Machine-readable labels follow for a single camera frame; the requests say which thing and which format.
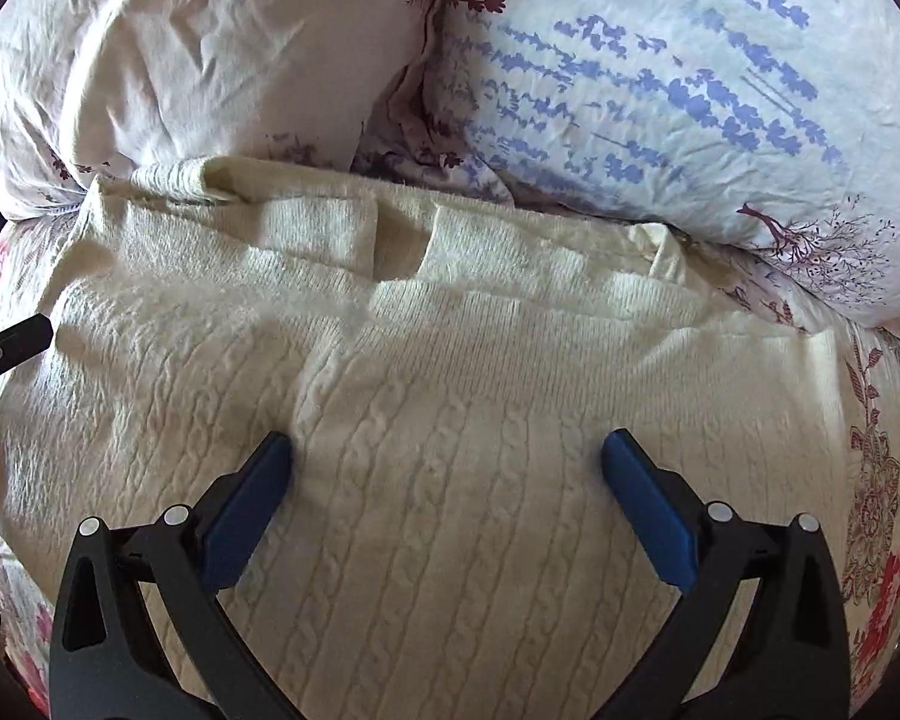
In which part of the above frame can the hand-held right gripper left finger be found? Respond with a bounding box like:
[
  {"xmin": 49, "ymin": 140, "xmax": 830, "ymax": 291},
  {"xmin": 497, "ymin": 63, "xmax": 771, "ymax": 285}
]
[{"xmin": 47, "ymin": 431, "xmax": 308, "ymax": 720}]

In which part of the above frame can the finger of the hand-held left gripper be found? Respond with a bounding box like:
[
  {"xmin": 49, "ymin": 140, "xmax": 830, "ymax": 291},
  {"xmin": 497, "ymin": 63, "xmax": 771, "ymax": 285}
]
[{"xmin": 0, "ymin": 314, "xmax": 56, "ymax": 392}]

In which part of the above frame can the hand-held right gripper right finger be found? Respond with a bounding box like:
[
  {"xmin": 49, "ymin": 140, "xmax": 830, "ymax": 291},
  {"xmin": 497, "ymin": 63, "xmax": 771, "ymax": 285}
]
[{"xmin": 600, "ymin": 427, "xmax": 853, "ymax": 720}]

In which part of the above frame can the cream cable-knit cardigan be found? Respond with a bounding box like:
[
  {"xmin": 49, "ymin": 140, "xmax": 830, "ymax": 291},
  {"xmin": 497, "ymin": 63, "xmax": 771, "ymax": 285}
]
[{"xmin": 0, "ymin": 155, "xmax": 854, "ymax": 720}]

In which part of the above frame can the red floral bed sheet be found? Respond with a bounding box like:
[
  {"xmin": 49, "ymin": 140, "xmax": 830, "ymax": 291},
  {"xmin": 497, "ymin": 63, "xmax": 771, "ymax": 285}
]
[{"xmin": 0, "ymin": 217, "xmax": 900, "ymax": 720}]

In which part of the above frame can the pink floral pillow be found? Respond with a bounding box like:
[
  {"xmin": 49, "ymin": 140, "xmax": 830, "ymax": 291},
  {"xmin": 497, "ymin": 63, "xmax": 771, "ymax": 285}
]
[{"xmin": 0, "ymin": 0, "xmax": 460, "ymax": 223}]

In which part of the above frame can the blue lavender print pillow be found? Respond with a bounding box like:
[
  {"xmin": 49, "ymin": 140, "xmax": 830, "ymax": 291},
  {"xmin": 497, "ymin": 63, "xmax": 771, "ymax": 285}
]
[{"xmin": 351, "ymin": 0, "xmax": 900, "ymax": 329}]

